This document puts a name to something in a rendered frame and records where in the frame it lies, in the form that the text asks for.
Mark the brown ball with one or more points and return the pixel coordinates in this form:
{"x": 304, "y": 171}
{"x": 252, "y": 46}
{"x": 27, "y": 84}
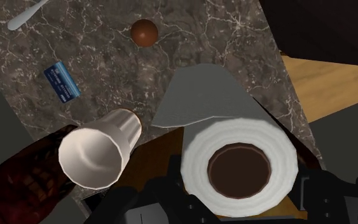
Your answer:
{"x": 144, "y": 33}

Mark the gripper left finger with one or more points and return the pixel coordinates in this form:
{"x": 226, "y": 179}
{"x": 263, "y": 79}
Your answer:
{"x": 163, "y": 198}

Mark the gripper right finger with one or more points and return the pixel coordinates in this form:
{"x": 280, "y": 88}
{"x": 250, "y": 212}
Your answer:
{"x": 327, "y": 198}

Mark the dark red patterned object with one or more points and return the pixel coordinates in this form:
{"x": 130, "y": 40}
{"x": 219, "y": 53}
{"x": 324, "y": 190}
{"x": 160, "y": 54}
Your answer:
{"x": 14, "y": 186}

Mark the white plastic spoon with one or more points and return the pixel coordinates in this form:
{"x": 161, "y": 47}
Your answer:
{"x": 23, "y": 17}

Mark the blue card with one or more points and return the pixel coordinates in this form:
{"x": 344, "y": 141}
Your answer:
{"x": 62, "y": 81}

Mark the white paper towel roll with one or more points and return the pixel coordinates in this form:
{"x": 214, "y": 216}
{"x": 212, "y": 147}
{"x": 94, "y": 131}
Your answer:
{"x": 203, "y": 145}

